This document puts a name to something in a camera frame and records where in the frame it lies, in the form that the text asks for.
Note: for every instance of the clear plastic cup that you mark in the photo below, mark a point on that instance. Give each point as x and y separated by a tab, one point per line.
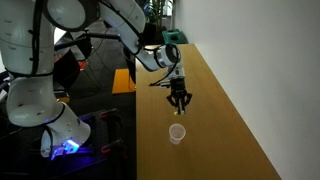
176	135

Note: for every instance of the green potted plant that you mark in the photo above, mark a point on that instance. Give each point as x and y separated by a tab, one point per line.
156	13

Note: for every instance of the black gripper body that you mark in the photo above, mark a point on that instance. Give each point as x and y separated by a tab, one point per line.
177	86

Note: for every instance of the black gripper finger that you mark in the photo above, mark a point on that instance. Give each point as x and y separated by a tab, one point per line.
174	100
186	99

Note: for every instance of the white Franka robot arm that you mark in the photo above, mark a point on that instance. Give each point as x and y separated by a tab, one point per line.
30	83

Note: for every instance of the green bin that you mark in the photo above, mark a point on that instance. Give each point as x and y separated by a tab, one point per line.
173	36

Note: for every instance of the white table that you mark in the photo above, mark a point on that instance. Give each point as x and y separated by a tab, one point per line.
59	35

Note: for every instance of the black camera stand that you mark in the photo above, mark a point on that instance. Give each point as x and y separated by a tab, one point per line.
100	35

